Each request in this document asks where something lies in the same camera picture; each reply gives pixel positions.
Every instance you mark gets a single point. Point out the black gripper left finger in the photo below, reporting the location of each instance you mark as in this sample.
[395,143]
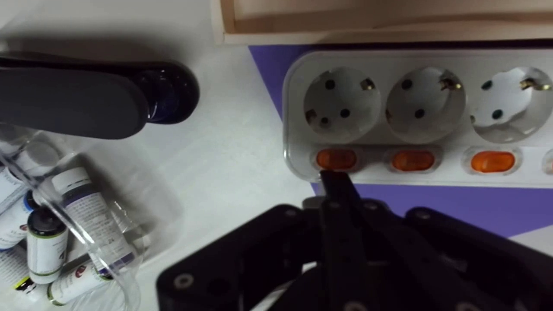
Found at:
[241,268]

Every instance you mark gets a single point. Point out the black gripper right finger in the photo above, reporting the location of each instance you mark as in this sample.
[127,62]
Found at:
[462,266]

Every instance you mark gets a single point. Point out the clear plastic cup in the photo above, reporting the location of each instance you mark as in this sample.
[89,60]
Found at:
[29,164]

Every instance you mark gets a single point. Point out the white labelled bottle in container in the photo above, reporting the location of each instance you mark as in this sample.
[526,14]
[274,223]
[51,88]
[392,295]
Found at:
[108,230]

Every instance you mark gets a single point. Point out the purple paper sheet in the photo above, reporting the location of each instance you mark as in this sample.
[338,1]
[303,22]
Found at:
[507,211]

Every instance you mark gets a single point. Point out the black capped bottle in container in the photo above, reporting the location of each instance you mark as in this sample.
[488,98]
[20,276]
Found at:
[48,243]

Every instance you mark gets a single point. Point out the black computer mouse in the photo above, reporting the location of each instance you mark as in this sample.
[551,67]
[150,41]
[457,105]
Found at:
[99,98]

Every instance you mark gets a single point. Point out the white extension cord power strip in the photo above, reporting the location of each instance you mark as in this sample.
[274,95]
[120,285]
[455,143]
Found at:
[461,117]

